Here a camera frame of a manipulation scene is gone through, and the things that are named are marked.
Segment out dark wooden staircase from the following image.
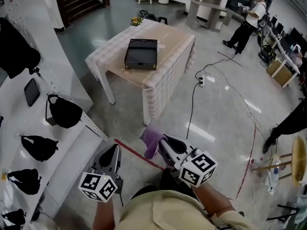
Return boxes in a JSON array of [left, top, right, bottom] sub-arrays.
[[53, 0, 111, 30]]

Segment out person's right forearm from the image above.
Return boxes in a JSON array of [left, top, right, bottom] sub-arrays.
[[190, 180, 237, 217]]

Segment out person's left forearm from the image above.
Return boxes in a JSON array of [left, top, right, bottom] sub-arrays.
[[92, 195, 123, 230]]

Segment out purple cloth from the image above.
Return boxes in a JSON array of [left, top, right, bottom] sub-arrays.
[[141, 126, 165, 160]]

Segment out large black bag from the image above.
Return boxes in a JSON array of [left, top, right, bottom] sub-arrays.
[[0, 17, 42, 79]]

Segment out cardboard box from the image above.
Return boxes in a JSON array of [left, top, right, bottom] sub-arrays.
[[266, 56, 301, 89]]

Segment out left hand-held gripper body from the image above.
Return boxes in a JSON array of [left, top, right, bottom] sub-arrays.
[[78, 167, 124, 203]]

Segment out black power cable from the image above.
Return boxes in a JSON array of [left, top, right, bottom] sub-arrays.
[[186, 81, 202, 138]]

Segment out white plastic bag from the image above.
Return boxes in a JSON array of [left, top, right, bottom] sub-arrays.
[[266, 154, 282, 196]]

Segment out person's pale yellow shirt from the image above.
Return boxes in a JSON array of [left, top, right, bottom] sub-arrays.
[[119, 189, 255, 230]]

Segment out white desk with monitors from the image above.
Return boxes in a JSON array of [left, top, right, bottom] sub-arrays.
[[258, 14, 307, 81]]

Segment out person's black trousers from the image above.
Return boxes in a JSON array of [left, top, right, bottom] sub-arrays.
[[130, 169, 200, 201]]

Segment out grey shelf desk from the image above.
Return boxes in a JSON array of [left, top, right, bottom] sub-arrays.
[[186, 0, 233, 33]]

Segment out black and yellow machine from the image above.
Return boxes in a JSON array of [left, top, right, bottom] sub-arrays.
[[258, 44, 277, 63]]

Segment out black box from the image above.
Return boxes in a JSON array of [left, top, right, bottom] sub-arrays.
[[124, 38, 158, 70]]

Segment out red cable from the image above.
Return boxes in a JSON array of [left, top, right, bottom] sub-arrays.
[[236, 126, 258, 200]]

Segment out white table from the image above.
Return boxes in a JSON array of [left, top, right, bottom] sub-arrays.
[[97, 67, 152, 127]]

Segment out black handbag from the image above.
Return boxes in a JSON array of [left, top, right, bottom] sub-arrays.
[[138, 9, 157, 22]]

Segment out black tablet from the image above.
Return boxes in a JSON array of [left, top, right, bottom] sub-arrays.
[[24, 78, 41, 107]]

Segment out round wooden stool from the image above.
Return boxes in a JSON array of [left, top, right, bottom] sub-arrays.
[[250, 135, 307, 189]]

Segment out white display shelf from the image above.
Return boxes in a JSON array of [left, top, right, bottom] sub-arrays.
[[0, 63, 110, 230]]

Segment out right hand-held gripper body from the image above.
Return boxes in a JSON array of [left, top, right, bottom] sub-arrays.
[[172, 147, 219, 188]]

